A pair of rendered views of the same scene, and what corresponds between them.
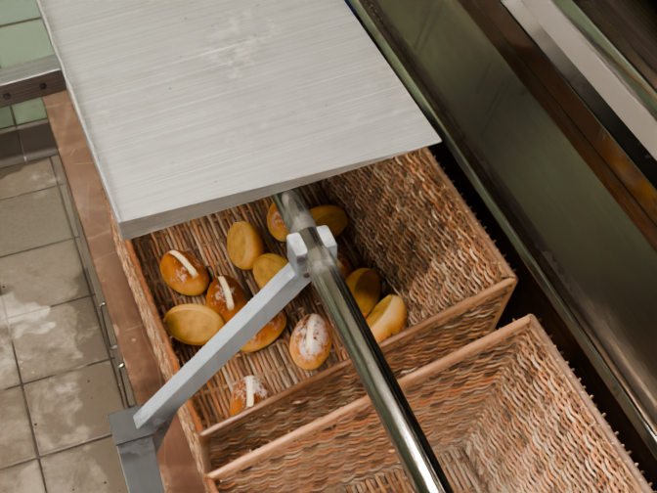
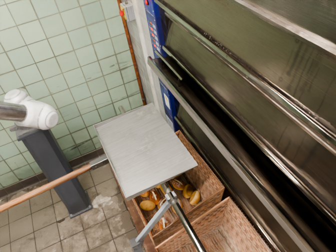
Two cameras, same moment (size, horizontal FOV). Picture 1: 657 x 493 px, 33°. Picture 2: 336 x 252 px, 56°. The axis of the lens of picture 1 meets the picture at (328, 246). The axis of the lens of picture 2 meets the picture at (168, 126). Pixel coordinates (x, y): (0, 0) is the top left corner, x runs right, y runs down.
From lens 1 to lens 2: 35 cm
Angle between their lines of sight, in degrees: 5
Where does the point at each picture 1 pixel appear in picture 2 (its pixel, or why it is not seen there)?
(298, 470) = (177, 242)
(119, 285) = not seen: hidden behind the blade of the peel
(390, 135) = (186, 165)
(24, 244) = (102, 180)
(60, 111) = not seen: hidden behind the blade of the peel
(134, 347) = (133, 212)
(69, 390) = (118, 219)
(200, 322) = (149, 204)
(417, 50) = (192, 131)
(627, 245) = not seen: hidden behind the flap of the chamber
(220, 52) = (144, 147)
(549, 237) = (229, 178)
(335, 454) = (186, 237)
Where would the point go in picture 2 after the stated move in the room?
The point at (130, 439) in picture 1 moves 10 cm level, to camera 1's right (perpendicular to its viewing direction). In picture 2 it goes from (135, 245) to (156, 242)
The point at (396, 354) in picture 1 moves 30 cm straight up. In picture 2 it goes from (197, 209) to (193, 177)
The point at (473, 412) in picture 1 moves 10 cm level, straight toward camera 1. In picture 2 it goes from (219, 220) to (218, 237)
